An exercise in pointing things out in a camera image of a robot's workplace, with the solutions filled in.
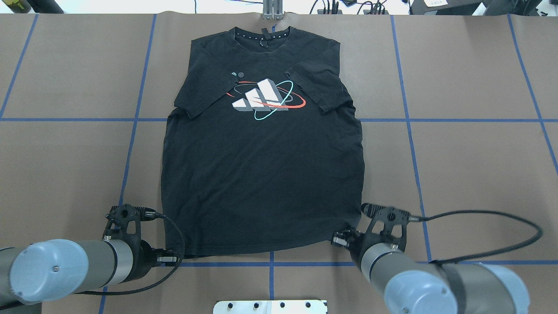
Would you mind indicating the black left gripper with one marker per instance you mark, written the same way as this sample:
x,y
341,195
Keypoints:
x,y
145,254

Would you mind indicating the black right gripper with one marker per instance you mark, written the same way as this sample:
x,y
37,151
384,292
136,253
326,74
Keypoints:
x,y
356,247

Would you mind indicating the black printed t-shirt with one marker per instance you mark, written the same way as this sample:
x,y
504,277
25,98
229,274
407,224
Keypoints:
x,y
262,151

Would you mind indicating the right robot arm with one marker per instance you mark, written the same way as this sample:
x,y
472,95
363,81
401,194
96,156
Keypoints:
x,y
409,287

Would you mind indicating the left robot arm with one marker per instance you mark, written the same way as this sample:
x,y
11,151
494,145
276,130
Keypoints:
x,y
53,269

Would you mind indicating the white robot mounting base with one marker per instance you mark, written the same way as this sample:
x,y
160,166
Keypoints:
x,y
271,307

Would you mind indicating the left orange-port hub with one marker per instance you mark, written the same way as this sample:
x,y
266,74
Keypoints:
x,y
330,7

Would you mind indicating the yellow-green labelled bottle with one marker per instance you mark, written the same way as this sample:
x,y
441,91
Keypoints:
x,y
18,6

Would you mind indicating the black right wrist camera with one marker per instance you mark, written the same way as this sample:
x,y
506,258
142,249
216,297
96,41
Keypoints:
x,y
394,222

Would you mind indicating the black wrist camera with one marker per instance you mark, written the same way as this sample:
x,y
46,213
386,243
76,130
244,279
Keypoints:
x,y
394,222
124,222

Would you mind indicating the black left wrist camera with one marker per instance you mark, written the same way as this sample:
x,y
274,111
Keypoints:
x,y
124,222

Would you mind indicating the aluminium frame post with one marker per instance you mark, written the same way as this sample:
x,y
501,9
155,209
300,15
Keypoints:
x,y
272,10

